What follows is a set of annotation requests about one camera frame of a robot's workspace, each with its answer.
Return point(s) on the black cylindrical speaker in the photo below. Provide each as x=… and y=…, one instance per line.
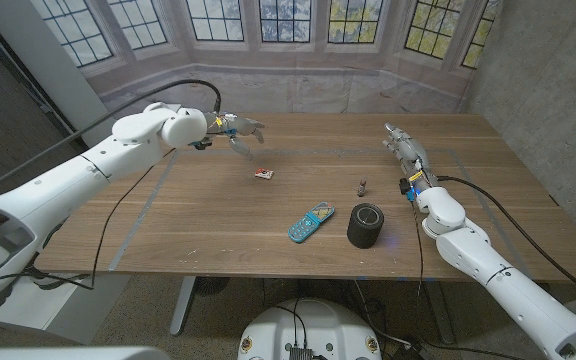
x=364, y=227

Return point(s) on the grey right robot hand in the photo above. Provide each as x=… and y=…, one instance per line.
x=410, y=152

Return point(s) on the blue toy flip phone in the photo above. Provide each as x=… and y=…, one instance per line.
x=310, y=222

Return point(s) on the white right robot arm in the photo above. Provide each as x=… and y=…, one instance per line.
x=473, y=250

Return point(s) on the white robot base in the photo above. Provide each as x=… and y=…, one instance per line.
x=313, y=325

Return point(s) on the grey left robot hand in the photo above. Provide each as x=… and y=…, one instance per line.
x=230, y=126

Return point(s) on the printed window backdrop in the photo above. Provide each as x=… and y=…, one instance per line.
x=318, y=90

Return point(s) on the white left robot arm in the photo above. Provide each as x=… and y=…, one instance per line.
x=68, y=185

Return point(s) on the small red white matchbox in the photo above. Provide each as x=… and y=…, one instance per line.
x=264, y=174

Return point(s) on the black round floor fan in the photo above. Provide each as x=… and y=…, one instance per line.
x=213, y=286

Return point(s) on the grey metal table leg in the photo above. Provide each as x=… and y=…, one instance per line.
x=439, y=312
x=182, y=305

